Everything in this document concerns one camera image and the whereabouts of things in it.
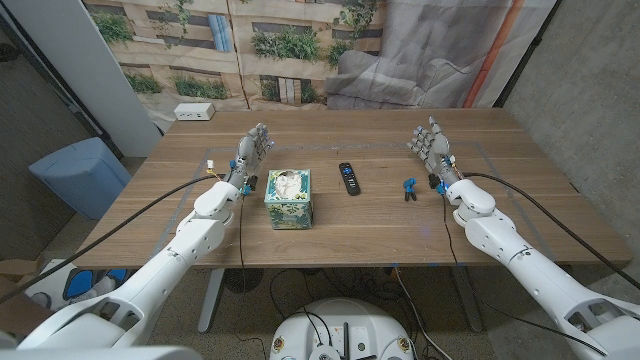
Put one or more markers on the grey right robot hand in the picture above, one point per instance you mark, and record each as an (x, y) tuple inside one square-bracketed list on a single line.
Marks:
[(435, 150)]

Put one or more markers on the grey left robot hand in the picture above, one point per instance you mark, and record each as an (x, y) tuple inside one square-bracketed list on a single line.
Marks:
[(250, 155)]

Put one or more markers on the black TV remote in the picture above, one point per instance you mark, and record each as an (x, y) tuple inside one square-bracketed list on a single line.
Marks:
[(350, 181)]

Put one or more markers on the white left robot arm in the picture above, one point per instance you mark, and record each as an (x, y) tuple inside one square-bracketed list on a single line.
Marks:
[(165, 265)]

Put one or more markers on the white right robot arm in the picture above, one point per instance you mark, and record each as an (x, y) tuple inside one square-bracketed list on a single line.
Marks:
[(530, 270)]

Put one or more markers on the leaf print tissue box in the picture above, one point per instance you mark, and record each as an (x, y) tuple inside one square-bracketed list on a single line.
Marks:
[(292, 215)]

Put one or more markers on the small blue black clamp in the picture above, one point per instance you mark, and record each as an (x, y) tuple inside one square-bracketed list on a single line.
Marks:
[(410, 186)]

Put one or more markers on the white power strip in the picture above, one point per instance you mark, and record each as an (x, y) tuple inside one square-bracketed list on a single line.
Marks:
[(194, 111)]

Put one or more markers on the printed fabric backdrop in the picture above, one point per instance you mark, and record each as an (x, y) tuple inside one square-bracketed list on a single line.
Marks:
[(300, 50)]

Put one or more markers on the black round floor base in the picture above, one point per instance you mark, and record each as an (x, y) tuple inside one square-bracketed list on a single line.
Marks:
[(243, 281)]

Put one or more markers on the white table leg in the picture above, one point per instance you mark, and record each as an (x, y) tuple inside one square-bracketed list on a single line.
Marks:
[(470, 305), (210, 305)]

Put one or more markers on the blue plastic bin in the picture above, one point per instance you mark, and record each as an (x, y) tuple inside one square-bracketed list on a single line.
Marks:
[(80, 175)]

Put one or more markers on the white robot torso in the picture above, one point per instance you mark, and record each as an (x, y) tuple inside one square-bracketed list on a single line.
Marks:
[(345, 315)]

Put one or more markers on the white blue floor device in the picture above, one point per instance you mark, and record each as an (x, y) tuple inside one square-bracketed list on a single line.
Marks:
[(85, 285)]

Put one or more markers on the white robot chest cover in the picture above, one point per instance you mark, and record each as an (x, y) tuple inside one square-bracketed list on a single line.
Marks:
[(100, 354)]

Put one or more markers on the black backdrop frame pole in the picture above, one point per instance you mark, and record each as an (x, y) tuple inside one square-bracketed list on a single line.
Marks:
[(526, 55)]

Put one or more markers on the white wall panel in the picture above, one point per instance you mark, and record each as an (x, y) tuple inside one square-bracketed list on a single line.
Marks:
[(75, 50)]

